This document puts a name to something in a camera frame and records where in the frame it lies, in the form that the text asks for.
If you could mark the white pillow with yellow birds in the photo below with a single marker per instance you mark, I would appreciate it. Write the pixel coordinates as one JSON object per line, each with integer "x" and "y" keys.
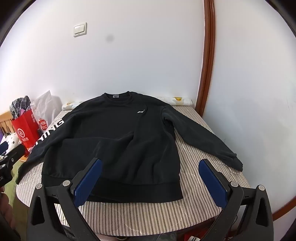
{"x": 180, "y": 100}

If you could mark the white plastic bag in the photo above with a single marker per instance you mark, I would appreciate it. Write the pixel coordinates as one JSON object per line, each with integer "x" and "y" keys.
{"x": 46, "y": 104}

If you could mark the striped quilted blanket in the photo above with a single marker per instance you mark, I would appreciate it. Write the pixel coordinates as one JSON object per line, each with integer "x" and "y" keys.
{"x": 138, "y": 215}

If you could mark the plaid cloth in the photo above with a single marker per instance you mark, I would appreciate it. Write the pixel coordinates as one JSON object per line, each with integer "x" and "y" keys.
{"x": 19, "y": 106}

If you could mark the white wall light switch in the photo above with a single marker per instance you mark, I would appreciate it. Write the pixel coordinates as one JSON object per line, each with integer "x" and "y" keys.
{"x": 80, "y": 29}

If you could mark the brown wooden door frame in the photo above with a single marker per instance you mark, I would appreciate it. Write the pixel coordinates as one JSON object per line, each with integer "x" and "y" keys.
{"x": 208, "y": 58}

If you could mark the black sweatshirt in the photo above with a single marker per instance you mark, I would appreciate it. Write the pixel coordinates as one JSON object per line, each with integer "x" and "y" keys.
{"x": 115, "y": 129}

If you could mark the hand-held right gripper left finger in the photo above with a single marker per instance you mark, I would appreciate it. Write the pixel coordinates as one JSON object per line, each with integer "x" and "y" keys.
{"x": 89, "y": 178}

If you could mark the white spotted cloth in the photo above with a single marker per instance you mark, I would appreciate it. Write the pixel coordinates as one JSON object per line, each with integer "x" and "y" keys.
{"x": 9, "y": 139}

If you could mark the wooden chair back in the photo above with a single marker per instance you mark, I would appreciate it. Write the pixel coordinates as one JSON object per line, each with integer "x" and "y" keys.
{"x": 5, "y": 120}

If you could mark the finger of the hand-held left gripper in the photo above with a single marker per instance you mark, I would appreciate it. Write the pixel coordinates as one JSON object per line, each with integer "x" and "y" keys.
{"x": 15, "y": 154}

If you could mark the person's left hand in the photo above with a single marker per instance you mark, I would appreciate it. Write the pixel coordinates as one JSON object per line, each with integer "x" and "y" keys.
{"x": 4, "y": 206}

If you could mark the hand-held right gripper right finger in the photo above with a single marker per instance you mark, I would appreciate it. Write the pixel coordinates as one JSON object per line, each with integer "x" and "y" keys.
{"x": 211, "y": 178}

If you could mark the red paper shopping bag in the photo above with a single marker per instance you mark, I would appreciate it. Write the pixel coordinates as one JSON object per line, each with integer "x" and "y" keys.
{"x": 23, "y": 132}

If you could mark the brown wooden baseboard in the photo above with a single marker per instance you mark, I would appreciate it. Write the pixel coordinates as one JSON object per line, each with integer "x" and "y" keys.
{"x": 284, "y": 201}

